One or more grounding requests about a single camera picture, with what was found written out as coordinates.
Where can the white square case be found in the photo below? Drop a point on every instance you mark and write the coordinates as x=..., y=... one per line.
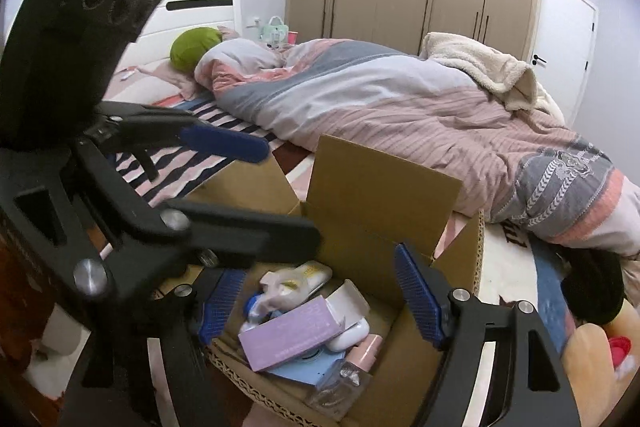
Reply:
x=347, y=299

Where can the clear bottle with pink cap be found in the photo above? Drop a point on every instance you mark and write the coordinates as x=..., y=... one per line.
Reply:
x=342, y=387

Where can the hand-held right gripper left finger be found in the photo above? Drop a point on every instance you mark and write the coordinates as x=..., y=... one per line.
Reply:
x=220, y=307

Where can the white door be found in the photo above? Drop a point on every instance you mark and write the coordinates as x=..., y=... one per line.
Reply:
x=565, y=37

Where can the blue and white round cap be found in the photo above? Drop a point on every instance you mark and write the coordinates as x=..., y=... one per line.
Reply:
x=255, y=309

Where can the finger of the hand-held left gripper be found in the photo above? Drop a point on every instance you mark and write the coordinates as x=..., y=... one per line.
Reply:
x=225, y=144
x=270, y=237

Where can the pink cup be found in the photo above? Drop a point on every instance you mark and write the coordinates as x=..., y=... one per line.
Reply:
x=293, y=38

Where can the green pillow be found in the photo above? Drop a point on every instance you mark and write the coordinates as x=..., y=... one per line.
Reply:
x=190, y=47

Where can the pink grey striped quilt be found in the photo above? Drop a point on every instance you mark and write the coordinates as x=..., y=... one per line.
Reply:
x=400, y=107

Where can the long pale pink pillow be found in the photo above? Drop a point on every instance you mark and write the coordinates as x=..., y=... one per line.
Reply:
x=140, y=92

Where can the light blue square box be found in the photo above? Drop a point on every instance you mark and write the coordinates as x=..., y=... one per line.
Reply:
x=300, y=367

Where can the white earbuds case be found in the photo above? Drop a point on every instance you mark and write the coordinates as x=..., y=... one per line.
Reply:
x=347, y=338

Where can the cream fleece blanket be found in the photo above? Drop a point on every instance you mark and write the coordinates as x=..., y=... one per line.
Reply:
x=480, y=62

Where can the white bed headboard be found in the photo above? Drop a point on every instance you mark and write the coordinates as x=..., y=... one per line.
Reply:
x=200, y=27

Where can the black cloth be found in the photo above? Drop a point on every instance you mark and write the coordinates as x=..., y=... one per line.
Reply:
x=595, y=287

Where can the brown cardboard box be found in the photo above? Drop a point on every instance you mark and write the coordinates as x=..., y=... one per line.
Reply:
x=380, y=207

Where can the mint green bag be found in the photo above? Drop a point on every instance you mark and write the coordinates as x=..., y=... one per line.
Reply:
x=275, y=32

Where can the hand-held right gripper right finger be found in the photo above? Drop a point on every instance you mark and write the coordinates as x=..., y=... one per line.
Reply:
x=420, y=302

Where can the yellow plush toy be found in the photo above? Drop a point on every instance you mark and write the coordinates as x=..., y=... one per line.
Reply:
x=590, y=357

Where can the purple rectangular box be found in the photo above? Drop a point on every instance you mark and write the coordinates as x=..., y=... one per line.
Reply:
x=285, y=337

